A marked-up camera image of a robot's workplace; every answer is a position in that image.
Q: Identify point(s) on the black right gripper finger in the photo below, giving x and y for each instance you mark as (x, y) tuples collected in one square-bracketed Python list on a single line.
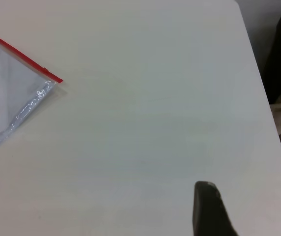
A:
[(209, 214)]

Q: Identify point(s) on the red zipper slider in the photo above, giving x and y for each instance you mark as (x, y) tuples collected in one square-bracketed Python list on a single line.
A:
[(46, 71)]

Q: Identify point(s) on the clear red-zip plastic bag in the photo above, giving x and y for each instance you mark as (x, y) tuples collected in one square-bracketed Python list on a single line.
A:
[(3, 98)]

